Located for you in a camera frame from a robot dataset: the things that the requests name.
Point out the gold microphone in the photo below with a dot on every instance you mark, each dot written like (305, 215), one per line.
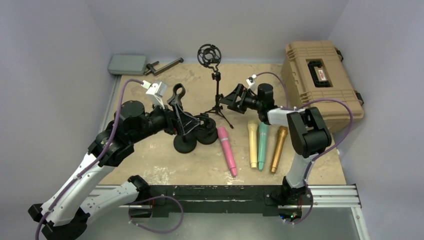
(281, 135)

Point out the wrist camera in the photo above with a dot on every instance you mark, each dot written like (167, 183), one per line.
(155, 92)
(251, 82)

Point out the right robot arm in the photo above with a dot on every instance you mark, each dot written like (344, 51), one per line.
(308, 133)

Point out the black tripod shock-mount stand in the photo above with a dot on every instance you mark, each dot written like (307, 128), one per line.
(210, 56)

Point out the clip round-base stand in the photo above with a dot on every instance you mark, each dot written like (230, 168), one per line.
(186, 144)
(178, 92)

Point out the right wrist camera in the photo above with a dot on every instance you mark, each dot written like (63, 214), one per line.
(251, 82)

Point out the grey pouch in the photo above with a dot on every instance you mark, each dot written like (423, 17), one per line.
(124, 64)

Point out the black mounting base rail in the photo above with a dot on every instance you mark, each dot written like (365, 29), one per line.
(267, 200)

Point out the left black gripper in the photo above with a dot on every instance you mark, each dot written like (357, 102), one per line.
(186, 122)

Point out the pink microphone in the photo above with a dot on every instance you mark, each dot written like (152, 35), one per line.
(227, 150)

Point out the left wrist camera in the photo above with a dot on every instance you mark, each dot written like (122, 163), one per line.
(155, 92)

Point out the tan hard case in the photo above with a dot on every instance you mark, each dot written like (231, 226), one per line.
(313, 70)

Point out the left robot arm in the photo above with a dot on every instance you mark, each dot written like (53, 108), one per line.
(69, 212)

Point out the teal microphone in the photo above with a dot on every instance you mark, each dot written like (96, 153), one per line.
(262, 145)

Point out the shock mount round-base stand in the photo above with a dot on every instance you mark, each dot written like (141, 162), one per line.
(206, 133)

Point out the yellow microphone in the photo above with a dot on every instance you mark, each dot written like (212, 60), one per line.
(252, 128)

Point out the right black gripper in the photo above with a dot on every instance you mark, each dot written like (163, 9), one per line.
(231, 99)

